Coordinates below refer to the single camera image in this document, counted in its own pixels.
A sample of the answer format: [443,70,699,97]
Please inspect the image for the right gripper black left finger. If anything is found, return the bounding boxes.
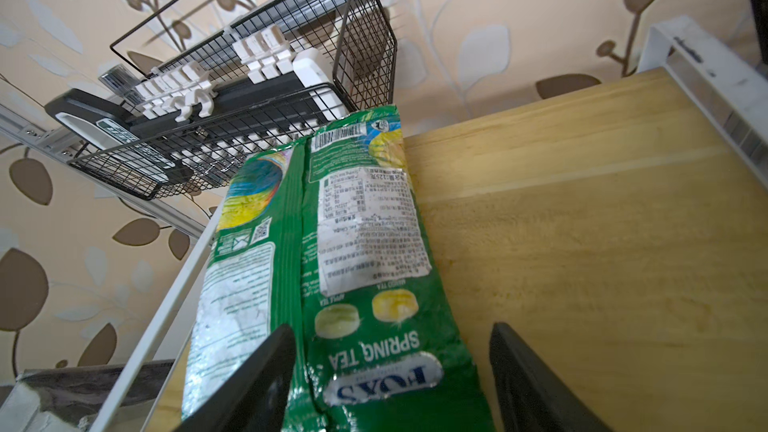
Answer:
[177,324,297,432]

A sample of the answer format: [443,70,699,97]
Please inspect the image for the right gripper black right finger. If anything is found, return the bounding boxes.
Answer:
[489,322,610,432]

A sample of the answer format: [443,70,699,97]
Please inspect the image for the green snack bag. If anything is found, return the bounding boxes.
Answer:
[181,105,494,431]

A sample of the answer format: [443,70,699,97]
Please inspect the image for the white fabric grocery bag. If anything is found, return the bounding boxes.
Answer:
[1,360,174,431]

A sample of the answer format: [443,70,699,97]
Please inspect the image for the black tool set in basket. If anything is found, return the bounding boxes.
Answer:
[44,25,348,194]

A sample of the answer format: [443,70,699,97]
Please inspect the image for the white wire shelf rack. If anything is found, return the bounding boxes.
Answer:
[88,15,768,432]

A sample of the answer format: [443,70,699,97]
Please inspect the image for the black wire basket back wall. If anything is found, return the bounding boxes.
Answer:
[48,0,397,201]

